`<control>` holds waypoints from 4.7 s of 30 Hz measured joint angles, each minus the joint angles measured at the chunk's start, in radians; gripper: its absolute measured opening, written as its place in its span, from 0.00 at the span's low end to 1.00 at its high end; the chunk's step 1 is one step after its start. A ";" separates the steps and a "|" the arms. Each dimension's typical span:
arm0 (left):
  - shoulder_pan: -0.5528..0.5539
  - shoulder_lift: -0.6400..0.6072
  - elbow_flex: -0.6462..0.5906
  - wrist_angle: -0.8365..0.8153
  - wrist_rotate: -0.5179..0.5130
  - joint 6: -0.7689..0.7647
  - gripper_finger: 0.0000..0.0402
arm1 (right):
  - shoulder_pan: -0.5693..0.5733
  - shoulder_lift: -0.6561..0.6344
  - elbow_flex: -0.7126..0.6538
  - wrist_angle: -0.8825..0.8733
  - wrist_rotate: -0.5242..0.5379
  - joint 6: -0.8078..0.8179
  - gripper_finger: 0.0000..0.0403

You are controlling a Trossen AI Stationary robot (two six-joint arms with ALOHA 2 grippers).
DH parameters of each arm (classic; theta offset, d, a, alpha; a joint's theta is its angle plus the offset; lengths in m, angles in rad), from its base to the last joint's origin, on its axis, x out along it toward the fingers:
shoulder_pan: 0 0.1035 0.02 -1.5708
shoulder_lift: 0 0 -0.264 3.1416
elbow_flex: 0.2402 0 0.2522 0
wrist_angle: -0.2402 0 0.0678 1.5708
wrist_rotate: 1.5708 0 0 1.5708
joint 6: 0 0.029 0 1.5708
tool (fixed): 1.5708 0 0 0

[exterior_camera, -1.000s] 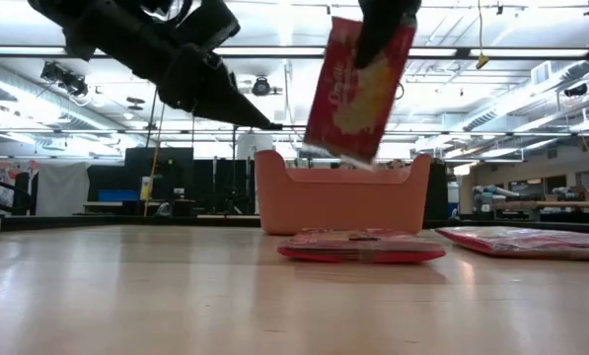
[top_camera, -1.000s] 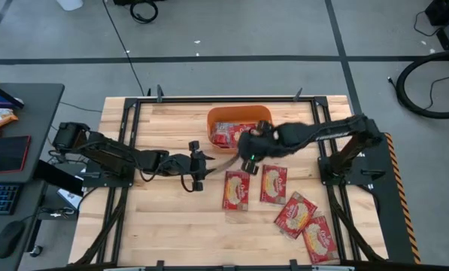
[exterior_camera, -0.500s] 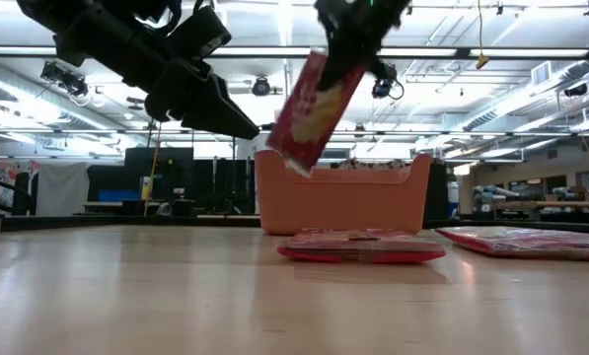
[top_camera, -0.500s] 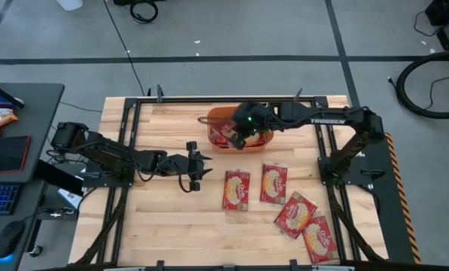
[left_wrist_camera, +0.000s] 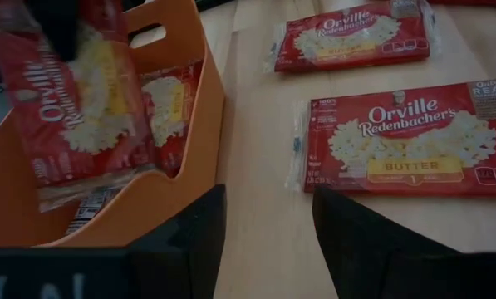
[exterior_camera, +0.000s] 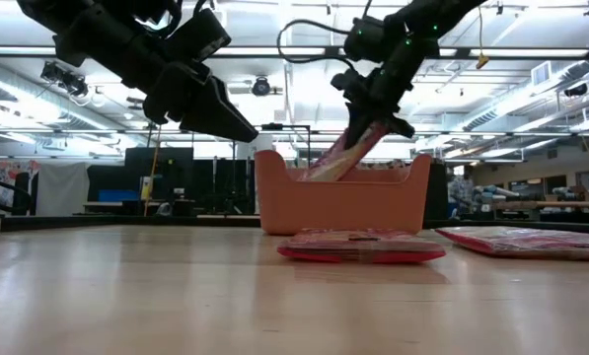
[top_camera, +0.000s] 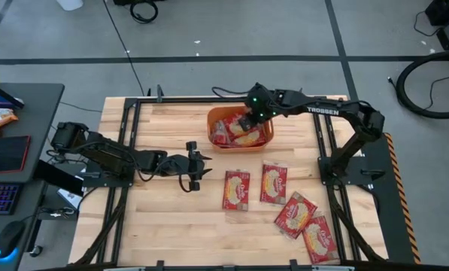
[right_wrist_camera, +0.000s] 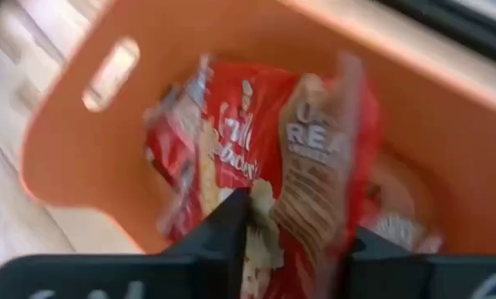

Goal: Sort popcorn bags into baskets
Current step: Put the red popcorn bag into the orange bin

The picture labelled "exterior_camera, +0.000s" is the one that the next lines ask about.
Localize black ceiling-mounted device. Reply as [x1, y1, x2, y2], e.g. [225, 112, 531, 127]
[39, 60, 90, 98]

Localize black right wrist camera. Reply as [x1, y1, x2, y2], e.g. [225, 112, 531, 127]
[330, 67, 369, 103]

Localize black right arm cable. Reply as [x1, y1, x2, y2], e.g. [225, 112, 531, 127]
[276, 18, 357, 68]

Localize black overhead frame beam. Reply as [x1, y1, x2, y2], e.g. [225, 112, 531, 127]
[0, 44, 589, 60]

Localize blue box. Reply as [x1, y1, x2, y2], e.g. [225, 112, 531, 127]
[98, 188, 140, 204]

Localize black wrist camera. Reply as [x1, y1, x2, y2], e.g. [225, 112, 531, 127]
[165, 7, 233, 65]
[330, 67, 369, 103]

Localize round black overhead camera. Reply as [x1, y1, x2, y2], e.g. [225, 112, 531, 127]
[252, 76, 272, 98]

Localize red Orville popcorn bag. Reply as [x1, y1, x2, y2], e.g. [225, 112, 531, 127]
[301, 121, 392, 182]
[276, 227, 447, 264]
[435, 225, 589, 262]

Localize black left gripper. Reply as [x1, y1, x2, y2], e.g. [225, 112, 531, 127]
[142, 60, 260, 144]

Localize black table edge rail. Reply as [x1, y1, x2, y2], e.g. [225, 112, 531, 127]
[0, 214, 589, 236]

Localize yellow ceiling drop cord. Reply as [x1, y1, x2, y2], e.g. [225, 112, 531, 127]
[475, 4, 490, 71]

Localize white hanging cloth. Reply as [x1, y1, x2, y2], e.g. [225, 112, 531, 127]
[36, 162, 93, 217]

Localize orange plastic basket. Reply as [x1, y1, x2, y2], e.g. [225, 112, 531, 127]
[254, 149, 432, 236]

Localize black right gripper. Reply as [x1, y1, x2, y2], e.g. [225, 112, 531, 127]
[341, 92, 416, 151]

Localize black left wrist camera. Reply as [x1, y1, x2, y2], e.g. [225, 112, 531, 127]
[165, 7, 233, 65]

